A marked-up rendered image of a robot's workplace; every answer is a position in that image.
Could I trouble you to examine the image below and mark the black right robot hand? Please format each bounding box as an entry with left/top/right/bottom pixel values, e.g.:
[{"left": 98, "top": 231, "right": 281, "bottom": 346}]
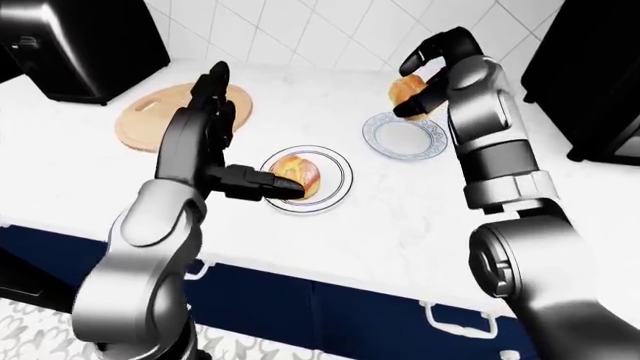
[{"left": 392, "top": 26, "right": 507, "bottom": 120}]

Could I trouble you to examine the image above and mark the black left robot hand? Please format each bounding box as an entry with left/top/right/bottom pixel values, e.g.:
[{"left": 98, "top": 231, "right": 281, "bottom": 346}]
[{"left": 154, "top": 60, "right": 307, "bottom": 203}]

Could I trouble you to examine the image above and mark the golden bread roll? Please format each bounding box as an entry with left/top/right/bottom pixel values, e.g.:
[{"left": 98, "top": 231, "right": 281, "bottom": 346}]
[
  {"left": 389, "top": 73, "right": 434, "bottom": 121},
  {"left": 269, "top": 154, "right": 323, "bottom": 201}
]

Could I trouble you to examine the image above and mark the round wooden cutting board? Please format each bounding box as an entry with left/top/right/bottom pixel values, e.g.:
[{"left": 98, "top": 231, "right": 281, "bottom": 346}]
[{"left": 114, "top": 82, "right": 254, "bottom": 153}]

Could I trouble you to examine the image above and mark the white plate with blue pattern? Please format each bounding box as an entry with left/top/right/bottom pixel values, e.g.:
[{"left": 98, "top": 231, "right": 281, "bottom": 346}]
[{"left": 361, "top": 111, "right": 450, "bottom": 162}]

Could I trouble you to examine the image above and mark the white plate with black rim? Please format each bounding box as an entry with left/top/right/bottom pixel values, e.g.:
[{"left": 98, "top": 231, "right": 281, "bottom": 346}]
[{"left": 260, "top": 145, "right": 354, "bottom": 216}]

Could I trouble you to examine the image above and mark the black toaster oven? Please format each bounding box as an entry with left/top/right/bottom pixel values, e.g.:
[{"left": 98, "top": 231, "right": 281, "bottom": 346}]
[{"left": 520, "top": 0, "right": 640, "bottom": 167}]

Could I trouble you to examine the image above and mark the black coffee machine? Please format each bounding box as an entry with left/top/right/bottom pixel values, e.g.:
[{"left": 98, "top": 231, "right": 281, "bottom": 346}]
[{"left": 0, "top": 0, "right": 172, "bottom": 106}]

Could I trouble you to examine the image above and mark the dark blue cabinet front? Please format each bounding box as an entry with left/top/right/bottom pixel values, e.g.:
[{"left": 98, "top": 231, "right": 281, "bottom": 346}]
[{"left": 0, "top": 223, "right": 544, "bottom": 360}]

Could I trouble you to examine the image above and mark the white cabinet handle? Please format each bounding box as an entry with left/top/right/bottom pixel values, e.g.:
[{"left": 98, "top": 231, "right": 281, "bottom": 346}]
[
  {"left": 183, "top": 257, "right": 217, "bottom": 281},
  {"left": 418, "top": 299, "right": 501, "bottom": 336}
]

